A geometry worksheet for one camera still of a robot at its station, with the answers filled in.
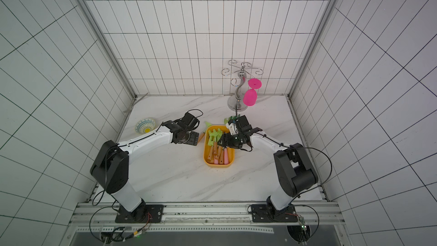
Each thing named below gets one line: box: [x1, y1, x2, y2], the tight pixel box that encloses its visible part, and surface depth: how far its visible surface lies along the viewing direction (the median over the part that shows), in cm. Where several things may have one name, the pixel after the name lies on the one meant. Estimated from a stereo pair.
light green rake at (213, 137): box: [208, 128, 218, 146], surface depth 97 cm
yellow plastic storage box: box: [203, 124, 236, 168], surface depth 91 cm
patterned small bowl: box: [134, 117, 156, 134], surface depth 102 cm
